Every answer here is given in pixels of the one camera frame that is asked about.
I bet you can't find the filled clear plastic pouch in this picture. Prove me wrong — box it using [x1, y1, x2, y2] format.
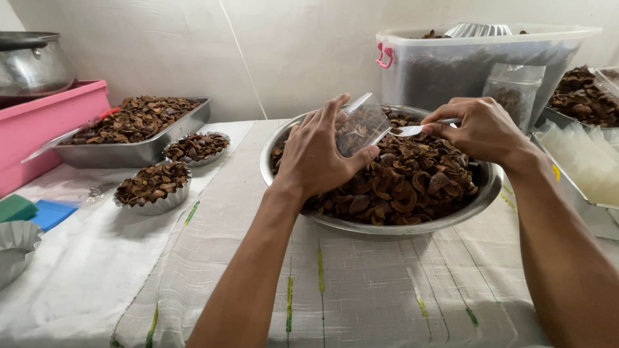
[482, 63, 546, 134]

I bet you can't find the white plastic spoon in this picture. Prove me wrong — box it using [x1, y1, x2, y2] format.
[395, 118, 462, 137]

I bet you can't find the large round steel bowl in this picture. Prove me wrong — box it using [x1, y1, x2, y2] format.
[260, 105, 505, 236]

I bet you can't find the small clear plastic bag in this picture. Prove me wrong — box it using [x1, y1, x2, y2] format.
[335, 93, 393, 157]

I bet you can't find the person's right hand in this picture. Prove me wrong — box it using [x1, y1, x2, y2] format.
[421, 97, 535, 170]

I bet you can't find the steel tray of empty pouches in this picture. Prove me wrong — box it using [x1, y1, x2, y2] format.
[530, 120, 619, 241]

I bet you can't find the person's left hand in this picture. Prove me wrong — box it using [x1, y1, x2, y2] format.
[273, 93, 381, 199]

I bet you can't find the green sponge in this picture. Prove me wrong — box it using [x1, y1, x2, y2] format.
[0, 194, 39, 224]

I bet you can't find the pink plastic crate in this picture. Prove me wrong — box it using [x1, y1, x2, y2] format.
[0, 80, 112, 199]

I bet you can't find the heap of brown dried shells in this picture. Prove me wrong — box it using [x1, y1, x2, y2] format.
[271, 107, 480, 226]

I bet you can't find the clear scoop with red handle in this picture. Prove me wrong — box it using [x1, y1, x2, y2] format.
[21, 107, 122, 164]

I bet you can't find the white striped table cloth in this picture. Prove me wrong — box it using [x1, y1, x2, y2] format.
[109, 119, 619, 348]

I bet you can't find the empty fluted foil cup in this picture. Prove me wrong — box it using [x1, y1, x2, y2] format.
[0, 221, 44, 290]

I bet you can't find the blue cloth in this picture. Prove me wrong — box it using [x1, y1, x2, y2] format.
[29, 199, 80, 232]

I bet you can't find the white plain cloth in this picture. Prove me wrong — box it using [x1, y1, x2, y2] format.
[0, 120, 256, 348]

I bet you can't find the rectangular steel tray with shells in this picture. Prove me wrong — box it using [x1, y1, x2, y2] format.
[52, 96, 212, 169]

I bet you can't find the steel cooking pot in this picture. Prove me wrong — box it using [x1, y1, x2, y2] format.
[0, 31, 78, 97]

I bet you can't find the steel tray heaped with shells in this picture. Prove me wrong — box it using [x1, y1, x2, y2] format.
[534, 65, 619, 131]

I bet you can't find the clear plastic storage tub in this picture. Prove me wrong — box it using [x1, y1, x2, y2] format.
[376, 23, 603, 130]

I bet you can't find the fluted foil cup with shells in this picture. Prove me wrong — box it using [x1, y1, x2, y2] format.
[163, 131, 231, 168]
[113, 161, 192, 216]

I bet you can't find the fluted metal mould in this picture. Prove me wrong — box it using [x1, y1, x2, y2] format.
[444, 22, 513, 38]

